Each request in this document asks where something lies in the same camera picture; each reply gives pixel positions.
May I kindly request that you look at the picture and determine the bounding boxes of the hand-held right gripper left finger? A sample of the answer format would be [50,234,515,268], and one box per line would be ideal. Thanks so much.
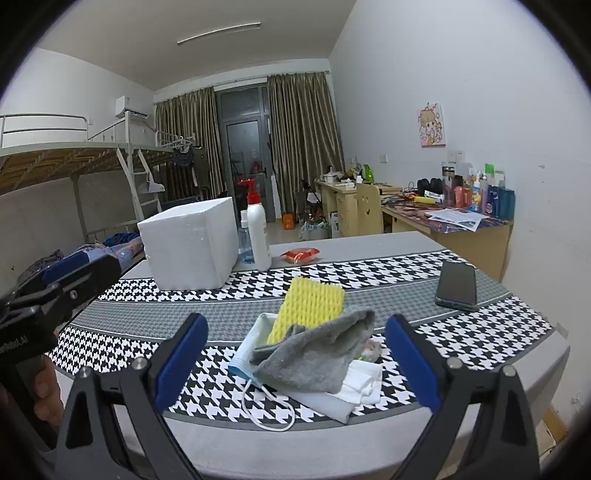
[44,313,209,480]

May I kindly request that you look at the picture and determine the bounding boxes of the blue patterned bedding bundle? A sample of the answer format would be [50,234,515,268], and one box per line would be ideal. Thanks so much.
[69,233,144,268]

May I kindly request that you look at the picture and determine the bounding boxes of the brown curtain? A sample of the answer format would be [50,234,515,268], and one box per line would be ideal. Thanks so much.
[267,71,345,217]
[154,88,222,204]

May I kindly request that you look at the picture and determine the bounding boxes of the glass balcony door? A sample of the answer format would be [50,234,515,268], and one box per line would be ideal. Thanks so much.
[216,85,278,217]

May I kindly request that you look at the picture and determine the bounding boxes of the white air conditioner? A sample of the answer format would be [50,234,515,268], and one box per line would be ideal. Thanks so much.
[115,95,151,118]

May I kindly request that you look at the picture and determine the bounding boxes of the person's left hand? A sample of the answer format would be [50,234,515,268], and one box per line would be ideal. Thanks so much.
[33,359,65,426]

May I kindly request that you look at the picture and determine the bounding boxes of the white foam box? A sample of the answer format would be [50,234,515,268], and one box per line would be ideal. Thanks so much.
[137,197,238,291]

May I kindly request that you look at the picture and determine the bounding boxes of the dark smartphone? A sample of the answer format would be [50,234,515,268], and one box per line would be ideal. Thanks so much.
[435,260,481,311]

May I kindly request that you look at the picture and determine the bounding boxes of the white lotion pump bottle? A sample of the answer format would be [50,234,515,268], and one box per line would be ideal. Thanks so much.
[238,179,273,272]

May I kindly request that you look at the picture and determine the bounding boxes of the houndstooth patterned tablecloth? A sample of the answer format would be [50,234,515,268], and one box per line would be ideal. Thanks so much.
[46,249,555,423]

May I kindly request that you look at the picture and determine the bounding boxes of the white metal ladder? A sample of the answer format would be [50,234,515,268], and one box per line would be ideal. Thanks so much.
[117,148,162,222]

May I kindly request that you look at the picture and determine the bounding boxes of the row of toiletry bottles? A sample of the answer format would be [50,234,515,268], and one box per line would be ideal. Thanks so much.
[441,161,515,221]

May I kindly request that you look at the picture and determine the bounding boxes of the grey cloth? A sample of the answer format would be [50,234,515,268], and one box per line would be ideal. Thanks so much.
[249,307,376,394]

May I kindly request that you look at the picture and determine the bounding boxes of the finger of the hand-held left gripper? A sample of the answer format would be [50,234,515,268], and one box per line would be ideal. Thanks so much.
[21,253,100,294]
[9,254,122,324]

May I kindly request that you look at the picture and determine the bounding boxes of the filled bag on floor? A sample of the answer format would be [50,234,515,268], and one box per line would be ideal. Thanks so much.
[300,217,331,241]

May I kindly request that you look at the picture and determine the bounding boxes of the ceiling light tube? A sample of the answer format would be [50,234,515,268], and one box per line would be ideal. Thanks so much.
[177,22,262,45]

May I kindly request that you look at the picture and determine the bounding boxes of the white printed papers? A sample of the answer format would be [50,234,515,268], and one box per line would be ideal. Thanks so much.
[425,208,483,232]

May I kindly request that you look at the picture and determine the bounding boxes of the dark hanging clothes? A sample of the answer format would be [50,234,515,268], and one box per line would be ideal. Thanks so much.
[173,141,208,199]

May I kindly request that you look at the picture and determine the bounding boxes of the plain wooden desk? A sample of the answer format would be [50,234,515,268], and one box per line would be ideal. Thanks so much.
[314,178,402,238]

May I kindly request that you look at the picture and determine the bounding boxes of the wooden desk with patterned cover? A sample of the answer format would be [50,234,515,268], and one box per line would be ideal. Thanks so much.
[381,198,514,282]

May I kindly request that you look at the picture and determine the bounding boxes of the cartoon wall poster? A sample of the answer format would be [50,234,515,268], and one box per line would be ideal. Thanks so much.
[418,104,446,147]

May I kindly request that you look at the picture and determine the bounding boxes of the wooden chair with smiley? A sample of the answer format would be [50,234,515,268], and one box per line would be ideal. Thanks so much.
[355,182,384,236]

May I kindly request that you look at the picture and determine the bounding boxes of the white metal bunk bed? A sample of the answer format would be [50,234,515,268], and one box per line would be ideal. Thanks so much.
[0,113,155,241]

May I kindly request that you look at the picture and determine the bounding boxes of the small clear spray bottle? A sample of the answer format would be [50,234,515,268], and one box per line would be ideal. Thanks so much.
[238,210,256,265]

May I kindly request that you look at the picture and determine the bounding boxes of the yellow foam fruit net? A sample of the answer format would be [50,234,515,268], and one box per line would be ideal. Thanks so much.
[267,276,346,344]

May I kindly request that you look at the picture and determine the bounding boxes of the blue face mask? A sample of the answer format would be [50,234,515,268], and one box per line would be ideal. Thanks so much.
[228,313,296,432]

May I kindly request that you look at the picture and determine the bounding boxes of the red snack packet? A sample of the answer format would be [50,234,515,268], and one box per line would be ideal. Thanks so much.
[281,247,320,266]

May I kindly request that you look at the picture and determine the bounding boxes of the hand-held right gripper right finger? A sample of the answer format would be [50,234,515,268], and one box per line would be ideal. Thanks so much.
[384,314,543,480]

